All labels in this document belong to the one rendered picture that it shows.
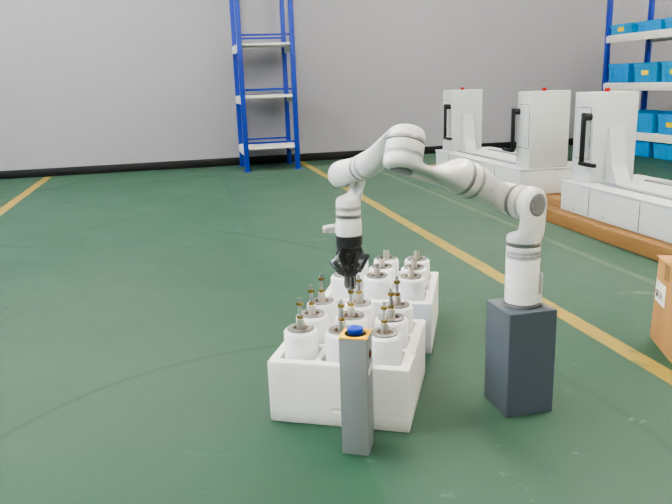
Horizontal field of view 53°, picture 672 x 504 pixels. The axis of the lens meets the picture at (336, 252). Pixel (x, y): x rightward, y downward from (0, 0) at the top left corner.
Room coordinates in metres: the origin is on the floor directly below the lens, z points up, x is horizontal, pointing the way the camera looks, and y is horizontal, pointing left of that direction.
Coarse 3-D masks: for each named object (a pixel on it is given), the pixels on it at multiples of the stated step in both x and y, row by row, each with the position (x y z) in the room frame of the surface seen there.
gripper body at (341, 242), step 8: (336, 240) 1.82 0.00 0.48; (344, 240) 1.80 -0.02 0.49; (352, 240) 1.80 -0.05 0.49; (360, 240) 1.81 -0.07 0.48; (344, 248) 1.81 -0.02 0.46; (352, 248) 1.80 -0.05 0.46; (360, 248) 1.84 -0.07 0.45; (344, 256) 1.81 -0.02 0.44; (352, 256) 1.83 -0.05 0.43; (344, 264) 1.82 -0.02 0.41
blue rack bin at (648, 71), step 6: (636, 66) 7.57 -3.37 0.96; (642, 66) 7.48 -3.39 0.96; (648, 66) 7.38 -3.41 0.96; (654, 66) 7.29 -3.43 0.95; (660, 66) 7.26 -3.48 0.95; (636, 72) 7.57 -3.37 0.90; (642, 72) 7.47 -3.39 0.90; (648, 72) 7.38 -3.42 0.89; (654, 72) 7.29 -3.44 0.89; (660, 72) 7.27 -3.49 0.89; (636, 78) 7.57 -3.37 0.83; (642, 78) 7.47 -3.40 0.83; (648, 78) 7.38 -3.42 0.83; (654, 78) 7.29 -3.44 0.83; (660, 78) 7.27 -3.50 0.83
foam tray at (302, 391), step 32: (416, 320) 1.97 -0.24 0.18; (320, 352) 1.74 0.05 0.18; (416, 352) 1.75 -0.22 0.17; (288, 384) 1.68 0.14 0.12; (320, 384) 1.66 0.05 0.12; (384, 384) 1.61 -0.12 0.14; (416, 384) 1.75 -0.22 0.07; (288, 416) 1.68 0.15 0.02; (320, 416) 1.66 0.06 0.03; (384, 416) 1.61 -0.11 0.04
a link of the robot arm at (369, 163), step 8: (392, 128) 1.56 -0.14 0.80; (400, 128) 1.54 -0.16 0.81; (408, 128) 1.54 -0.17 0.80; (416, 128) 1.54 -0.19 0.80; (384, 136) 1.61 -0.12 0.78; (392, 136) 1.54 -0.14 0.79; (400, 136) 1.53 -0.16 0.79; (408, 136) 1.53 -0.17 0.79; (416, 136) 1.53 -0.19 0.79; (424, 136) 1.55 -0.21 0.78; (376, 144) 1.65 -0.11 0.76; (384, 144) 1.63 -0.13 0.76; (424, 144) 1.55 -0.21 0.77; (368, 152) 1.67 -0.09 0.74; (376, 152) 1.65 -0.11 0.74; (352, 160) 1.74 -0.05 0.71; (360, 160) 1.69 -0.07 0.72; (368, 160) 1.67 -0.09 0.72; (376, 160) 1.66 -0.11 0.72; (352, 168) 1.73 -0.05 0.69; (360, 168) 1.70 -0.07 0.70; (368, 168) 1.68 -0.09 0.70; (376, 168) 1.68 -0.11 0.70; (360, 176) 1.72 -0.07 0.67; (368, 176) 1.70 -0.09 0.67
